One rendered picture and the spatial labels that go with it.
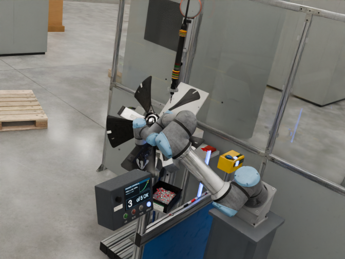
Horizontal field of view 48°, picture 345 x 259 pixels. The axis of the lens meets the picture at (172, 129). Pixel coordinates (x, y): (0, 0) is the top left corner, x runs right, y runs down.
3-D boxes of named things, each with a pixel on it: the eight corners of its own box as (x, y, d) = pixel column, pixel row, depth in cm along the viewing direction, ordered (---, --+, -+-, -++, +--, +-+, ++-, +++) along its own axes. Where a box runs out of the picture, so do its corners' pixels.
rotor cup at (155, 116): (145, 132, 261) (136, 125, 251) (156, 115, 264) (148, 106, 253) (160, 141, 254) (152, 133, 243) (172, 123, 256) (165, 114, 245)
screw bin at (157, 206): (157, 188, 252) (159, 179, 250) (180, 198, 247) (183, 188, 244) (141, 204, 234) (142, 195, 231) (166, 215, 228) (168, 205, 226)
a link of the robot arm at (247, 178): (267, 184, 194) (263, 171, 183) (250, 203, 191) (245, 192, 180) (248, 171, 201) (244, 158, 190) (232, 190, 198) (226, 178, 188)
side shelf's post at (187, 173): (174, 229, 346) (191, 147, 312) (177, 232, 344) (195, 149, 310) (171, 231, 343) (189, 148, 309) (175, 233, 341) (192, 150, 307)
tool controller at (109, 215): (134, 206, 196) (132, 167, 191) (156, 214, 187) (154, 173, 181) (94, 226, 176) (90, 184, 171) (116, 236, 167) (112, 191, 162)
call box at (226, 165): (228, 162, 269) (232, 149, 264) (241, 168, 263) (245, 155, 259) (216, 169, 257) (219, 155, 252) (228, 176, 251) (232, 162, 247)
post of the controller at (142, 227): (141, 229, 205) (146, 199, 197) (145, 233, 203) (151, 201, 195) (137, 232, 203) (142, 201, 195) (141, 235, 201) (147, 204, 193)
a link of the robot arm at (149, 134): (163, 127, 213) (150, 119, 220) (149, 142, 211) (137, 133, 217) (168, 135, 219) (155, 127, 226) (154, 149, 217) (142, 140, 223)
